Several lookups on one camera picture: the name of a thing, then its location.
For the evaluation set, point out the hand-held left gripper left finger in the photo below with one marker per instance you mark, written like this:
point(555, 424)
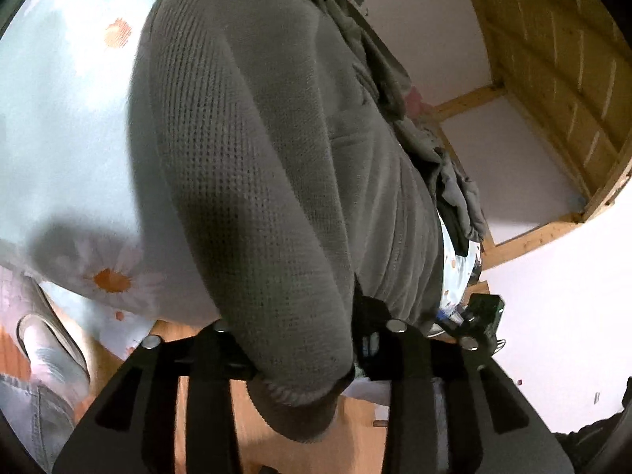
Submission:
point(163, 385)

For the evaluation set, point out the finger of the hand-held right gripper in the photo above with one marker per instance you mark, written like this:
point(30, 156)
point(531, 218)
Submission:
point(452, 321)

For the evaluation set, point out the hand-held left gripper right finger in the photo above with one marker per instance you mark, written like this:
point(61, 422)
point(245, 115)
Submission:
point(444, 395)

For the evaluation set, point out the dark grey zip hoodie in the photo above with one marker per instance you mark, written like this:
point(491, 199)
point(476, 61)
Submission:
point(247, 158)

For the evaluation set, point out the pile of grey clothes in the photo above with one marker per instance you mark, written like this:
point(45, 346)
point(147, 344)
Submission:
point(459, 192)

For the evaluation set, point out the grey quilted slipper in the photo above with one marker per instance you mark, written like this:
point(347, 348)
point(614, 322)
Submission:
point(49, 350)

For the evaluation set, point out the person's left jeans leg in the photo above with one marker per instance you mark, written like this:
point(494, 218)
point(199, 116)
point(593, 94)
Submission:
point(34, 424)

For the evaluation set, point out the dark cloth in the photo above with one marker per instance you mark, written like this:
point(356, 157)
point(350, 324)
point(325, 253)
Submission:
point(597, 439)

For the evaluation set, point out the light blue floral bedsheet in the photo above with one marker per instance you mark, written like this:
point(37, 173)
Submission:
point(64, 133)

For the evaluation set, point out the wooden bunk bed frame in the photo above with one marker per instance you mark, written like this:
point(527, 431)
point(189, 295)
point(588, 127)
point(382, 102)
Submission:
point(543, 34)

